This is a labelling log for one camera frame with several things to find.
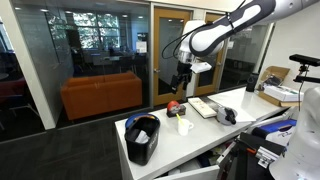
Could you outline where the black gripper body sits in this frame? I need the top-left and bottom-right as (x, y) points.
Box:
(175, 61), (194, 83)

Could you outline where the white mug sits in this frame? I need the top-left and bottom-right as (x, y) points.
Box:
(177, 117), (195, 137)

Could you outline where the wooden glass door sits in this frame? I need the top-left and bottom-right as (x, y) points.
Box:
(194, 12), (231, 98)
(152, 6), (194, 107)

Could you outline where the red tape roll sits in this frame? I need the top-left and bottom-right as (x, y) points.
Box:
(166, 100), (181, 113)

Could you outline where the black tape dispenser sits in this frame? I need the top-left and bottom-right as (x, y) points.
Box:
(166, 103), (187, 119)

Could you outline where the white illustrated book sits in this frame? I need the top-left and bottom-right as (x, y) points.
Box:
(187, 96), (219, 120)

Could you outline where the white paper sign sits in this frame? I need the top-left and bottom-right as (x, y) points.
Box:
(135, 40), (148, 54)

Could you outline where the blue plate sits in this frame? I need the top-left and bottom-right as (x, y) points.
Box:
(124, 112), (160, 130)

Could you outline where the crumpled white paper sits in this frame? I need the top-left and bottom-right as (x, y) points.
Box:
(134, 130), (151, 145)

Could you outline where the black cylinder speaker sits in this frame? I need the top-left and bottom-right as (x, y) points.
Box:
(245, 72), (260, 93)

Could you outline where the orange couch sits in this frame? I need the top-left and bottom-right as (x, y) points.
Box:
(60, 70), (144, 121)

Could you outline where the black plastic bin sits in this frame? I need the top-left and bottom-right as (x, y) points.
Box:
(123, 116), (162, 167)

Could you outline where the brown cardboard box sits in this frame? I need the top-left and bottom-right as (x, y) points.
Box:
(254, 65), (303, 108)

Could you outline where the white flat box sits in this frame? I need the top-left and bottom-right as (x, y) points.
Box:
(262, 84), (305, 103)

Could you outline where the aluminium extrusion bar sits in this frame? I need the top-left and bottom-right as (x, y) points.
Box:
(255, 145), (286, 169)

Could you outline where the dark red armchair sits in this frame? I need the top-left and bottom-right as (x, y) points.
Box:
(0, 77), (32, 108)

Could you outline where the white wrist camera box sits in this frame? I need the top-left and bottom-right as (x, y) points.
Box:
(189, 61), (213, 75)

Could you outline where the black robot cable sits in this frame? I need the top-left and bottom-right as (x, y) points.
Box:
(161, 0), (248, 61)

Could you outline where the orange-handled black clamp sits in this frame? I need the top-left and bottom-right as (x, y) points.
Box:
(237, 137), (258, 155)

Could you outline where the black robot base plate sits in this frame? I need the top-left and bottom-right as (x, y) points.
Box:
(218, 131), (288, 180)

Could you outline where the black camera on stand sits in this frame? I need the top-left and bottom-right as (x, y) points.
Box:
(288, 53), (320, 85)

